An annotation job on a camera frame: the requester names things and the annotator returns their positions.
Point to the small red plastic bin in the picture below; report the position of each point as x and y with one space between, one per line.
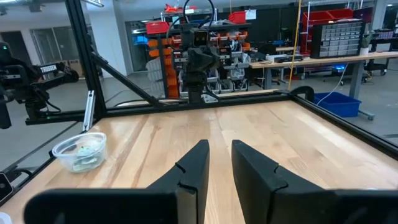
237 17
157 27

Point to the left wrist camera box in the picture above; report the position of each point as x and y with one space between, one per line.
199 37

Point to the potted plant white pot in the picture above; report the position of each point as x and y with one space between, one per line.
364 48

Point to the brown cardboard box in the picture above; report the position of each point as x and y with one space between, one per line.
76 67

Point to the wooden top workbench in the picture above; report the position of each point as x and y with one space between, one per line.
323 60

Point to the neighbouring station black robot arm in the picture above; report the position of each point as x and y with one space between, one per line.
18 81

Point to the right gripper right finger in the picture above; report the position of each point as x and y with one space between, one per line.
255 186

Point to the grey desk leg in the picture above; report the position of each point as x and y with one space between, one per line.
356 81

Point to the green white sweetener packet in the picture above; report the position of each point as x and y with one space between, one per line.
85 164
84 152

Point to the black small-parts drawer cabinet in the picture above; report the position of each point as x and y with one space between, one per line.
337 39

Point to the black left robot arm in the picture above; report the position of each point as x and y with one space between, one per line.
194 87

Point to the white LED light bar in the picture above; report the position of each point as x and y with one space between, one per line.
88 110

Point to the large red plastic bin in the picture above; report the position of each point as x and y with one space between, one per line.
318 17
340 14

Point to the black flat device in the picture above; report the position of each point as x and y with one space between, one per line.
287 58

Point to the white paper sign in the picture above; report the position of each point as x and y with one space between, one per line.
250 14

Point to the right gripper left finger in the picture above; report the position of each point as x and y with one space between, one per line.
192 174

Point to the blue plastic bin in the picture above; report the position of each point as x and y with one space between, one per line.
337 104

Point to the clear round plastic container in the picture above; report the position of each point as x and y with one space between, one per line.
62 154
4 218

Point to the black aluminium table frame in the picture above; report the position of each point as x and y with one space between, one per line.
85 62

